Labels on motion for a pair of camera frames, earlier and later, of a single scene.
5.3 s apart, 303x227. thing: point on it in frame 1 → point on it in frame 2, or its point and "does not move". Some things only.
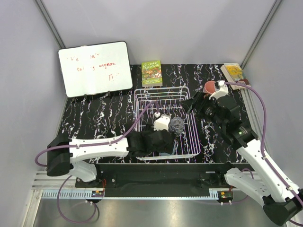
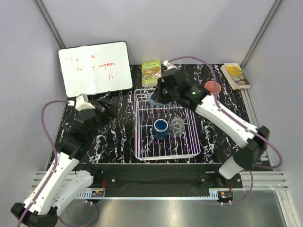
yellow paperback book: x=234 y=73 does not move
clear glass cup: x=177 y=126 does not move
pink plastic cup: x=209 y=87 does not move
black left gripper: x=168 y=148 → x=111 y=110
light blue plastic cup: x=173 y=152 → x=154 y=102
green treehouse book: x=151 y=73 does not move
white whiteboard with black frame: x=95 y=68 does not move
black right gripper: x=199 y=101 → x=157 y=96
